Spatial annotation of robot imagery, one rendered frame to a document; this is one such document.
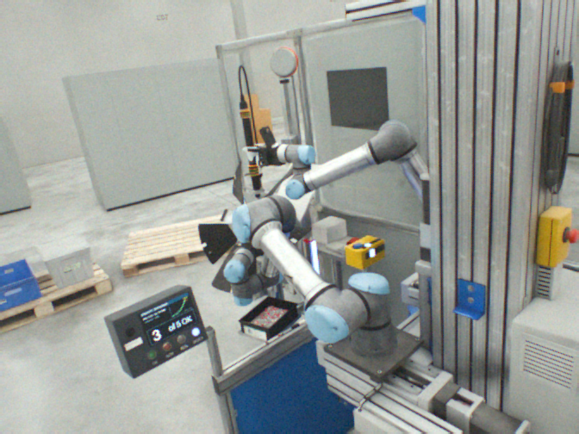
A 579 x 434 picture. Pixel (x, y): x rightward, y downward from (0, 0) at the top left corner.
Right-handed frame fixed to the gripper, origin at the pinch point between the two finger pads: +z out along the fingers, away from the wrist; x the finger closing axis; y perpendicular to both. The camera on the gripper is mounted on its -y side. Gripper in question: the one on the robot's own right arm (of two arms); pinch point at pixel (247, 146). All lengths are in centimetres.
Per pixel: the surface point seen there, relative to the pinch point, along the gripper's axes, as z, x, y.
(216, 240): 28, -5, 48
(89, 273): 268, 20, 136
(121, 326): -27, -87, 33
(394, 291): -32, 66, 99
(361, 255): -46, 14, 50
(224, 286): 6, -23, 60
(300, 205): -1.4, 28.9, 37.1
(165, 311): -30, -74, 34
